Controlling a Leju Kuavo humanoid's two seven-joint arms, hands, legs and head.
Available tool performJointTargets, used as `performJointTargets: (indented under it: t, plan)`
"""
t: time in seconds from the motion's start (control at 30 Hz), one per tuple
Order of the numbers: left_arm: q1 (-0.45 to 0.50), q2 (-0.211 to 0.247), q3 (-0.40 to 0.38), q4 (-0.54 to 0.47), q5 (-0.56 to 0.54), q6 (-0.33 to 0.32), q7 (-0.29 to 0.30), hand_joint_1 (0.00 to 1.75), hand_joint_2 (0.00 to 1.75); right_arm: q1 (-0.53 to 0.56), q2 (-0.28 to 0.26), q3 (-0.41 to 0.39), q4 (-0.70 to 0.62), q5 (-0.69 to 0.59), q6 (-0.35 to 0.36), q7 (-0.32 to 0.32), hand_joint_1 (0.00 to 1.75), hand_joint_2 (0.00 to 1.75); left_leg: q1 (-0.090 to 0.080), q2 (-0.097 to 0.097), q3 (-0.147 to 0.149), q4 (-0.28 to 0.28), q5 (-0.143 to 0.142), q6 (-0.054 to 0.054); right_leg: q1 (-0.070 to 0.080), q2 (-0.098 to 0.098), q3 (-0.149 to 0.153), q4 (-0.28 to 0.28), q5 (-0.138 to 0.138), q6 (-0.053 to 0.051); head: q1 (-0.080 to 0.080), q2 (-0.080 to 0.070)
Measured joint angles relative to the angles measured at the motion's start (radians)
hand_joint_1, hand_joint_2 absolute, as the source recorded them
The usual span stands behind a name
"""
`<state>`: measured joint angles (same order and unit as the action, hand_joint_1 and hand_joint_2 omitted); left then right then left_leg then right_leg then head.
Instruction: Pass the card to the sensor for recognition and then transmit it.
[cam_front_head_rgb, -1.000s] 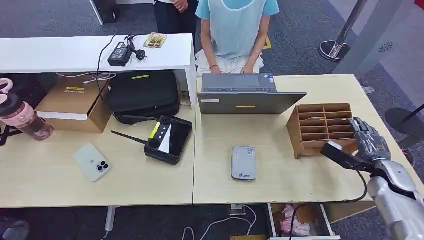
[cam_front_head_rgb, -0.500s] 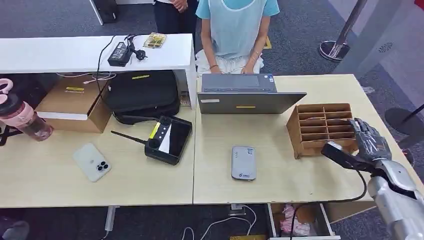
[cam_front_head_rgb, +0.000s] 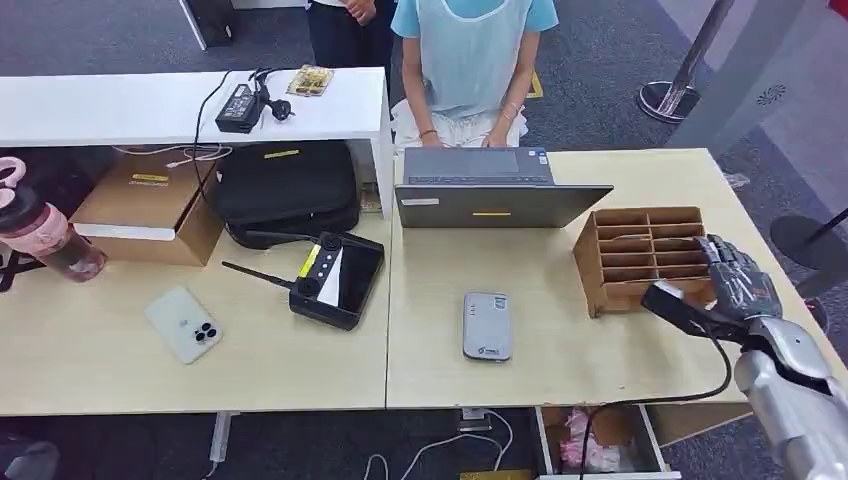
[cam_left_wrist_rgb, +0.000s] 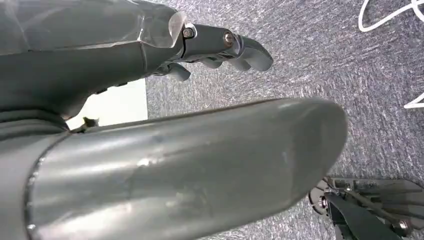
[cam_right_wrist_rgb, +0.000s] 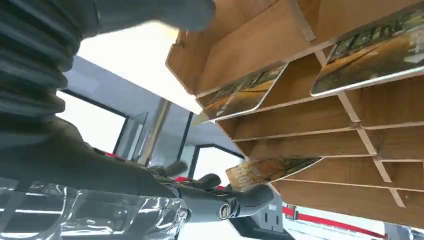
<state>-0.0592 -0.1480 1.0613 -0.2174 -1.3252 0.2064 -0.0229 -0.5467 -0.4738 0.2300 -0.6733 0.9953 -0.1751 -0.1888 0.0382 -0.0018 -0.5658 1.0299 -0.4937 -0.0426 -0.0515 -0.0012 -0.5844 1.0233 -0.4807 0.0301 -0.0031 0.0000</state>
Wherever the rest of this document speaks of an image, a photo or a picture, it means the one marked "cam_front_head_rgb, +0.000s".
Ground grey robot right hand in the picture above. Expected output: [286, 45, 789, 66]
[692, 233, 785, 324]

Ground grey laptop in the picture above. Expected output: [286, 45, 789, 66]
[393, 146, 615, 231]

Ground seated person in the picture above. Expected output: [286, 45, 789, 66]
[389, 0, 561, 150]

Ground wooden card slot box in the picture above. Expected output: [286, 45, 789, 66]
[572, 205, 717, 320]

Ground standing person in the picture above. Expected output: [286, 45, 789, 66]
[305, 0, 399, 89]

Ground stack of printed cards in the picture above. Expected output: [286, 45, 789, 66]
[286, 63, 336, 99]

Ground black carry bag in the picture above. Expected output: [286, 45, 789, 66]
[211, 139, 362, 251]

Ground black controller with antenna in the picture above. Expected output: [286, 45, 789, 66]
[220, 229, 387, 333]

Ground open desk drawer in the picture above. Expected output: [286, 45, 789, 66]
[534, 404, 684, 480]

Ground grey card reader device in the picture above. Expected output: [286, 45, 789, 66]
[461, 290, 514, 364]

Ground black power adapter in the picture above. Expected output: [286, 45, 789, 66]
[214, 83, 267, 135]

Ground pink plastic bag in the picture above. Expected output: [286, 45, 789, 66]
[559, 409, 625, 476]

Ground black cabinet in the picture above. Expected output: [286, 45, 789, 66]
[176, 0, 239, 52]

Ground floor power socket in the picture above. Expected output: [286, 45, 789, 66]
[456, 406, 494, 433]

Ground brown cardboard box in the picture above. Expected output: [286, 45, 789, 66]
[68, 152, 226, 268]

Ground white desk shelf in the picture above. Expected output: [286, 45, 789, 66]
[0, 65, 396, 218]

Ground yellow box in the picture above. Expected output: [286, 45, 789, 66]
[458, 469, 537, 480]

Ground white smartphone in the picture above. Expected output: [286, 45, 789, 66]
[143, 285, 225, 367]

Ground white desk leg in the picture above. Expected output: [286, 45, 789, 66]
[208, 411, 241, 464]

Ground pink water bottle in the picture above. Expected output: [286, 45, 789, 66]
[0, 156, 109, 285]

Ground grey shoe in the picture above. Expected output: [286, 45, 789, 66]
[0, 440, 62, 480]

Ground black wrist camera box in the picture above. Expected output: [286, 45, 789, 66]
[639, 279, 754, 345]

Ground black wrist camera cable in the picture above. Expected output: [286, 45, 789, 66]
[577, 327, 735, 480]

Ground black power plug cord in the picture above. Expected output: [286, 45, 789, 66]
[247, 66, 297, 125]

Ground chrome stanchion post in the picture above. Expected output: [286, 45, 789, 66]
[637, 0, 737, 126]

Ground white cable under shelf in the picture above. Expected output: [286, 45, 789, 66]
[110, 142, 235, 170]

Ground thin black adapter cable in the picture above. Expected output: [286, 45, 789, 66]
[191, 70, 234, 208]

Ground white floor cable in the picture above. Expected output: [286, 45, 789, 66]
[362, 409, 515, 480]

